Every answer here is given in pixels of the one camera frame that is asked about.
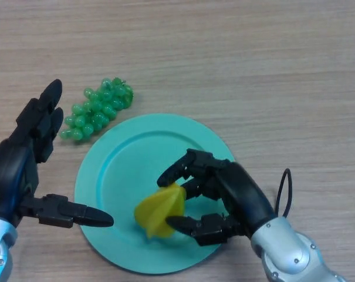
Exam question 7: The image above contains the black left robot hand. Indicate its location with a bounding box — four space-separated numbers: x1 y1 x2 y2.
0 78 114 229

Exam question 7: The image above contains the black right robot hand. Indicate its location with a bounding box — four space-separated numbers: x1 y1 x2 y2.
156 148 277 247

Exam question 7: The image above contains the yellow starfruit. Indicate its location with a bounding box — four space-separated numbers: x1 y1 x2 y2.
134 182 187 239

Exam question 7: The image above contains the teal round plate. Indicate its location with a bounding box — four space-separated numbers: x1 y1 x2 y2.
74 113 238 275

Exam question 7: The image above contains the green grape bunch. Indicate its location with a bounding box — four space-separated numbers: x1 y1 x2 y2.
59 77 134 142

